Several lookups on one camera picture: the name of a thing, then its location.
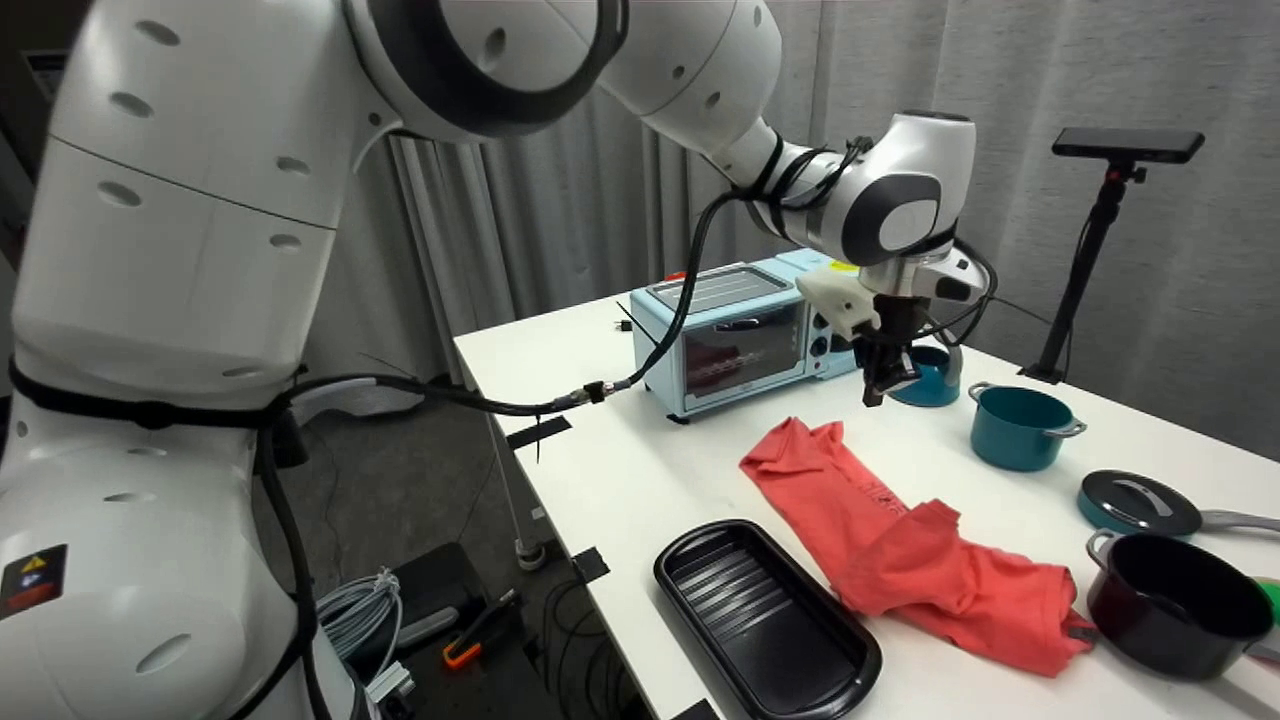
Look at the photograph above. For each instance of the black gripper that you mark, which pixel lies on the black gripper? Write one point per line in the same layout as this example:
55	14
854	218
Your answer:
897	327

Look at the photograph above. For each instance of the orange shirt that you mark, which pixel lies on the orange shirt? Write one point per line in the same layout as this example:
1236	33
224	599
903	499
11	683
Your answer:
905	547

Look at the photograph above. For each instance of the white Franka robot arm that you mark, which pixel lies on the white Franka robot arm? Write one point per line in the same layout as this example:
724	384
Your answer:
185	227

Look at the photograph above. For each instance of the teal kettle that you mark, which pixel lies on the teal kettle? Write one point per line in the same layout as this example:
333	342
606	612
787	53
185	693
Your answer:
937	381

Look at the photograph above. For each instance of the teal pot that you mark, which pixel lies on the teal pot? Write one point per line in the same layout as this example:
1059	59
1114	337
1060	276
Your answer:
1018	429

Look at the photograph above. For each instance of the light blue toaster oven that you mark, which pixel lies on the light blue toaster oven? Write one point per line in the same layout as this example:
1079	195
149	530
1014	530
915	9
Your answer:
724	347

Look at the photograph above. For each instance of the black grill tray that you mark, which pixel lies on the black grill tray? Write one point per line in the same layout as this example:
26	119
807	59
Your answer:
765	623

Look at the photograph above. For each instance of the teal frying pan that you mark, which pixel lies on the teal frying pan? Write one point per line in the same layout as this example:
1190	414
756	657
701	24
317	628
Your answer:
1134	504

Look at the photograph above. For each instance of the black tape strip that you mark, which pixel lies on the black tape strip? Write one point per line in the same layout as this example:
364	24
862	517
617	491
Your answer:
698	711
538	434
589	565

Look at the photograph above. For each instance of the black pot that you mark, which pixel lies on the black pot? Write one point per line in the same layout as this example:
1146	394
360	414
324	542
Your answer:
1173	604

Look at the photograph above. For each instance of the grey curtain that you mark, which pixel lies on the grey curtain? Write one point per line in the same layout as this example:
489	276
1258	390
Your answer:
532	227

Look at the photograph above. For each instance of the black floor box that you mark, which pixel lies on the black floor box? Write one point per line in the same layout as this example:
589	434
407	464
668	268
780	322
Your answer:
434	583

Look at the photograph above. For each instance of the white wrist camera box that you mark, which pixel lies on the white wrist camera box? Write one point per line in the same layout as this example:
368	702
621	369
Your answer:
836	296

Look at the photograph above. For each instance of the black camera tripod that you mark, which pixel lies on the black camera tripod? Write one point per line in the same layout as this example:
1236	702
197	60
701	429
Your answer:
1124	145

